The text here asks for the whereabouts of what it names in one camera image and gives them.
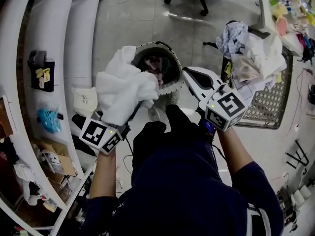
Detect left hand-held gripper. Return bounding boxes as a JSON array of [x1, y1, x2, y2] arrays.
[[78, 102, 142, 155]]

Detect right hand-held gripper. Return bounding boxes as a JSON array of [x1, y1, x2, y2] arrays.
[[182, 66, 248, 132]]

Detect white grid-pattern clothes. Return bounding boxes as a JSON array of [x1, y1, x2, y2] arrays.
[[230, 74, 258, 105]]

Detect white fluffy clothes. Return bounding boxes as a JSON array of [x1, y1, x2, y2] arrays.
[[95, 45, 160, 126]]

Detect round grey basket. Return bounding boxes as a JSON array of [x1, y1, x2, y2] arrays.
[[130, 41, 186, 97]]

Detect blue checked clothes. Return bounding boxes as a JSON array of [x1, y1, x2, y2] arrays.
[[216, 20, 250, 59]]

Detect dark patterned clothes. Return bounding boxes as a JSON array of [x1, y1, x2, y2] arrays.
[[136, 53, 174, 85]]

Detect person's left forearm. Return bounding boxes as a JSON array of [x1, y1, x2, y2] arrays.
[[89, 148, 118, 199]]

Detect person's right forearm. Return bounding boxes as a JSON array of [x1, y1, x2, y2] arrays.
[[216, 126, 254, 175]]

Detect beige clothes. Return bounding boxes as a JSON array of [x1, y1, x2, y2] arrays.
[[232, 57, 262, 82]]

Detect white cloth bag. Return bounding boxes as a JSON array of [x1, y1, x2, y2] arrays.
[[71, 86, 98, 113]]

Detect black lattice crate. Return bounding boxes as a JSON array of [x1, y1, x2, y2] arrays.
[[220, 26, 294, 130]]

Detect brown cardboard box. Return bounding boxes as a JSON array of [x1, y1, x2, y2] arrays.
[[32, 137, 78, 182]]

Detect blue bundled item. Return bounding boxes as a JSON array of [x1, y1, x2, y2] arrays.
[[36, 108, 64, 134]]

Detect person's white shoe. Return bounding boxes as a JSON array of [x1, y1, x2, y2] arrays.
[[168, 91, 182, 106]]

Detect person's black trousers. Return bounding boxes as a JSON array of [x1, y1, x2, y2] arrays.
[[132, 104, 206, 162]]

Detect black box with yellow tags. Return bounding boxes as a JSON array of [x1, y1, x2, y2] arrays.
[[27, 50, 56, 93]]

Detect white cloth heap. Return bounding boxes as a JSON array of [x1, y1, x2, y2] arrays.
[[12, 163, 41, 205]]

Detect brown wooden board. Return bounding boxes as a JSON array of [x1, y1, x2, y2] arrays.
[[0, 95, 15, 138]]

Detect person's navy shirt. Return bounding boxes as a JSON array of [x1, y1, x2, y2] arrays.
[[80, 141, 285, 236]]

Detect white table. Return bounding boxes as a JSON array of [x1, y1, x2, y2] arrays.
[[255, 0, 315, 58]]

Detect pile of colourful items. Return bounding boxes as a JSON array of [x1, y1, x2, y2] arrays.
[[267, 0, 315, 38]]

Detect white metal shelf rack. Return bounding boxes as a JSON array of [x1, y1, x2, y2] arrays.
[[0, 0, 109, 236]]

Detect black cable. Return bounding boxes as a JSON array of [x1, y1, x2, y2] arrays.
[[122, 129, 135, 174]]

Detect black straps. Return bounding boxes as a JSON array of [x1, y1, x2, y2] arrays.
[[285, 139, 310, 176]]

